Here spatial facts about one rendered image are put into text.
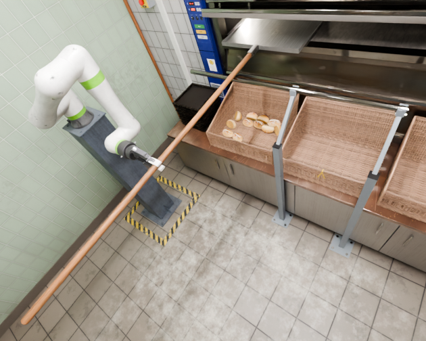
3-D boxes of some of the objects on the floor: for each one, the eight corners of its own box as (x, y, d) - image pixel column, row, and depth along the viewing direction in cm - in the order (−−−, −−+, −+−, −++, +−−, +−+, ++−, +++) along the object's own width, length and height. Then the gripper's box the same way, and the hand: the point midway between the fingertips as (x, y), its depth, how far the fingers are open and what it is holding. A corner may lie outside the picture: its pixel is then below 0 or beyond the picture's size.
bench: (215, 136, 290) (201, 96, 245) (500, 231, 168) (576, 187, 123) (186, 172, 269) (165, 135, 224) (488, 310, 147) (575, 291, 102)
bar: (228, 168, 257) (192, 67, 166) (362, 223, 193) (424, 106, 102) (211, 192, 246) (163, 97, 154) (348, 258, 181) (405, 162, 90)
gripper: (128, 136, 127) (159, 150, 115) (143, 155, 139) (172, 170, 127) (117, 147, 124) (149, 162, 112) (133, 165, 137) (163, 181, 125)
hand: (156, 164), depth 121 cm, fingers closed on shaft, 3 cm apart
